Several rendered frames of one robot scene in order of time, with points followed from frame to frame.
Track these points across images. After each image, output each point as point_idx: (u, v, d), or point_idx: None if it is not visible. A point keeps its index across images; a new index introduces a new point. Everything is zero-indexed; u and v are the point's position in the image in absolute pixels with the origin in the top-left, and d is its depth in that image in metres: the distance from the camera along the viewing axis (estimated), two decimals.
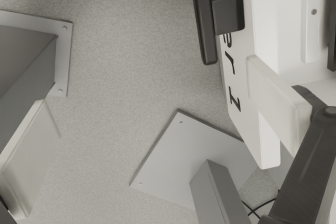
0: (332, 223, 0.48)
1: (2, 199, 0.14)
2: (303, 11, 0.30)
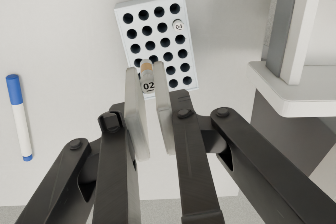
0: None
1: (132, 141, 0.16)
2: None
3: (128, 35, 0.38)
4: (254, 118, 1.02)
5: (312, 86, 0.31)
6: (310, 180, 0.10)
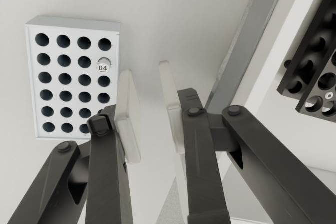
0: None
1: (122, 144, 0.16)
2: None
3: (42, 58, 0.30)
4: None
5: (235, 189, 0.25)
6: (320, 180, 0.10)
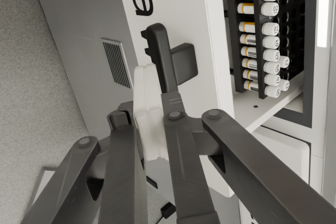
0: (246, 221, 0.54)
1: (140, 140, 0.16)
2: None
3: None
4: None
5: None
6: (302, 179, 0.10)
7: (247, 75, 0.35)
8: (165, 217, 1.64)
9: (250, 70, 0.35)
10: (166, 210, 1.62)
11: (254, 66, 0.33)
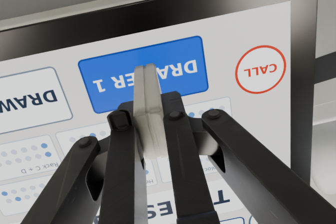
0: None
1: (140, 140, 0.16)
2: None
3: None
4: None
5: None
6: (302, 179, 0.10)
7: None
8: None
9: None
10: None
11: None
